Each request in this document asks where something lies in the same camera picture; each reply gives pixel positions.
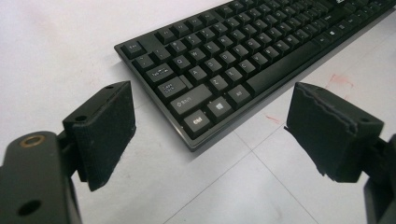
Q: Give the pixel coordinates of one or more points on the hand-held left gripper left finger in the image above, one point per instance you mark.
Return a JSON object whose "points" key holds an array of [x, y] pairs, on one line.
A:
{"points": [[102, 140]]}

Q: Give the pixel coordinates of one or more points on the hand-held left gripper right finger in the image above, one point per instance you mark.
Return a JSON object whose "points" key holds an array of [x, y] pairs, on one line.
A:
{"points": [[327, 133]]}

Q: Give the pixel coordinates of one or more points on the black computer keyboard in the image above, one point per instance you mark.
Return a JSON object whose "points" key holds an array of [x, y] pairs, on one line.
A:
{"points": [[218, 62]]}

